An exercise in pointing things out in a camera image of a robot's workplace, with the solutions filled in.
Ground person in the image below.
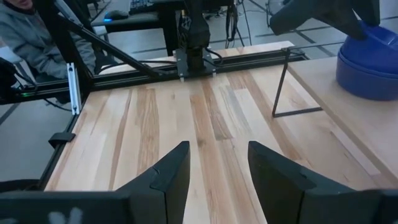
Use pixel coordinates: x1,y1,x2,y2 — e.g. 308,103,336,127
0,0,98,84

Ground black desk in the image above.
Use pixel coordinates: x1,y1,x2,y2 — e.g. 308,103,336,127
91,0,187,57

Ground black hanging cable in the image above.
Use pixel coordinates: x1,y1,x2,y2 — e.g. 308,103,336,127
224,0,249,49

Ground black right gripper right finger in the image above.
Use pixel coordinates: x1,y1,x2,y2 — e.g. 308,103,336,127
248,141,398,224

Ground wooden shelf riser black legs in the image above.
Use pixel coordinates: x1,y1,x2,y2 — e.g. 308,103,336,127
271,41,398,190

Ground blue mini bowl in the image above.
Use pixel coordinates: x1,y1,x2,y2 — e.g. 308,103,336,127
339,20,398,77
335,49,398,102

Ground silver corner bracket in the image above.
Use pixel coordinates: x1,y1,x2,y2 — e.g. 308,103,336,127
66,62,83,116

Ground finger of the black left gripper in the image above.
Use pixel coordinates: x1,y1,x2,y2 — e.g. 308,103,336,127
353,0,381,27
269,0,368,40

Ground black aluminium table frame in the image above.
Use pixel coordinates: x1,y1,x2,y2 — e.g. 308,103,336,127
0,0,310,191

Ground black table clamp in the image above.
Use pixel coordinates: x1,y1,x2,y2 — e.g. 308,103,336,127
48,131,77,149

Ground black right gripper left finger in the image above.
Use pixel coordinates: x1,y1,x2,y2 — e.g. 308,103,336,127
0,141,191,224

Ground black computer mouse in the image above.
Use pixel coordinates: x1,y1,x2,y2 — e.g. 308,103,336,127
103,9,130,22

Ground black box with green light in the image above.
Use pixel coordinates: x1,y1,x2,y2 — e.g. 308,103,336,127
0,57,40,106

